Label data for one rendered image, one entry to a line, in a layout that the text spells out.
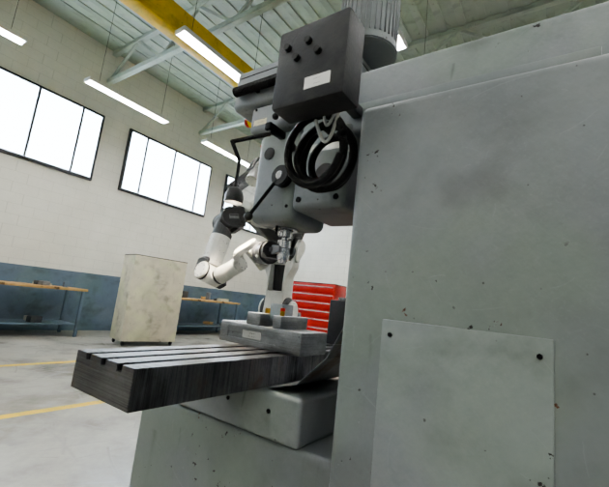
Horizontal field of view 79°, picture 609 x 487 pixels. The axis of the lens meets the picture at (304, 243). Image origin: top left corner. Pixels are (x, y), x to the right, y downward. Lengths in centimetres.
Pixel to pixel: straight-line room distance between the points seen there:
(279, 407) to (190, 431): 36
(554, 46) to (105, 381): 119
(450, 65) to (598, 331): 70
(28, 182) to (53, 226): 93
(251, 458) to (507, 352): 71
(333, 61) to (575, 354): 72
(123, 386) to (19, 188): 802
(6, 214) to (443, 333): 830
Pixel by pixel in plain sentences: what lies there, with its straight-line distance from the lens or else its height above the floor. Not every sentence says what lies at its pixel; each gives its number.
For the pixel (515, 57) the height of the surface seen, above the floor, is 167.
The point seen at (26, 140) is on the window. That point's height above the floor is 349.
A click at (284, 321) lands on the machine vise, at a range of 119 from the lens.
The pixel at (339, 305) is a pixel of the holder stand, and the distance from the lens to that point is 160.
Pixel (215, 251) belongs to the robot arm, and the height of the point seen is 124.
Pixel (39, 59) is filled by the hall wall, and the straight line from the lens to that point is 948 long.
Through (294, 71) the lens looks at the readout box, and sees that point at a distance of 96.
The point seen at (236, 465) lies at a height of 61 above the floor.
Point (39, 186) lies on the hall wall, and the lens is 885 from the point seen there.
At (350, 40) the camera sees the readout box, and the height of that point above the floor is 164.
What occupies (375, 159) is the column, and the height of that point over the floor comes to 141.
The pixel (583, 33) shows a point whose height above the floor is 169.
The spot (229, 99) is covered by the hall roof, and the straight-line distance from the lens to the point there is 1066.
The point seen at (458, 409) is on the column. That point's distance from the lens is 78.
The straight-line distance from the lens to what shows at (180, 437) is 134.
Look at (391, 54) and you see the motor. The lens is 137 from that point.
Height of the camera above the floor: 106
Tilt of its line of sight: 9 degrees up
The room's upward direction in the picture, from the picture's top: 6 degrees clockwise
